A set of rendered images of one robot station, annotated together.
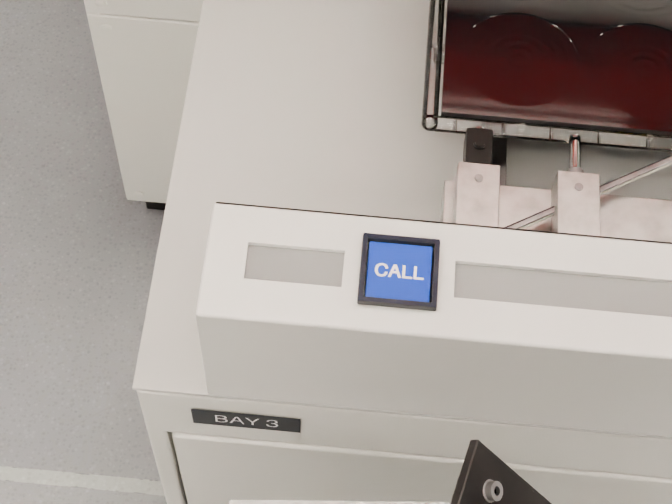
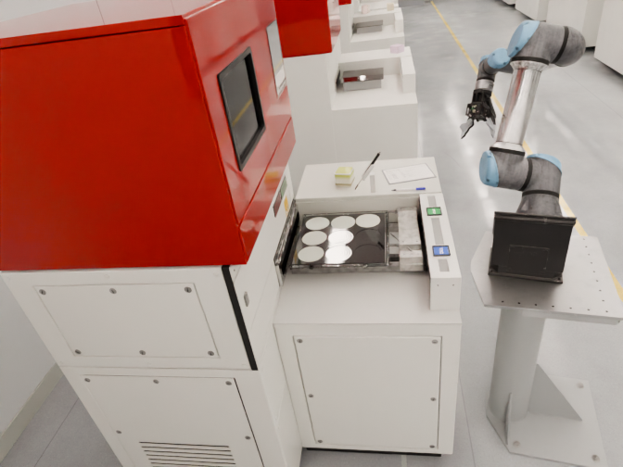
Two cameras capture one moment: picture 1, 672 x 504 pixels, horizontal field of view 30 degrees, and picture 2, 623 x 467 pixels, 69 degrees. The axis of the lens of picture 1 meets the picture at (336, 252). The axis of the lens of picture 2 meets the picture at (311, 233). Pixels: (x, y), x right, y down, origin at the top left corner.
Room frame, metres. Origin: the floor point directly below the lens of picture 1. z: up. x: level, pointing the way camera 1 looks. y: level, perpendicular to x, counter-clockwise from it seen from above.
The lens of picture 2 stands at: (0.64, 1.24, 1.91)
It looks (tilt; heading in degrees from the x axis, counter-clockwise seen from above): 33 degrees down; 280
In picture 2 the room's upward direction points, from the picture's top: 9 degrees counter-clockwise
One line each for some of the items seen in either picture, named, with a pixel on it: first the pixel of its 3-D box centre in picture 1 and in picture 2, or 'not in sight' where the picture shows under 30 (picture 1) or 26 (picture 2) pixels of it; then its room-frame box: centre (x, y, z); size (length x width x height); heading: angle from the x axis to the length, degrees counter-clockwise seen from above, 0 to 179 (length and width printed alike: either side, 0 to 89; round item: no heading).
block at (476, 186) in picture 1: (475, 213); (411, 257); (0.53, -0.11, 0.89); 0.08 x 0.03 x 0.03; 178
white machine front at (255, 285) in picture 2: not in sight; (271, 241); (1.02, -0.08, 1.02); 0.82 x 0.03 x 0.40; 88
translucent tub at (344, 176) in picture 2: not in sight; (344, 176); (0.78, -0.59, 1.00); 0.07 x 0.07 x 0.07; 76
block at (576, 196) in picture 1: (575, 222); (410, 244); (0.53, -0.19, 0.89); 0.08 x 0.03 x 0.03; 178
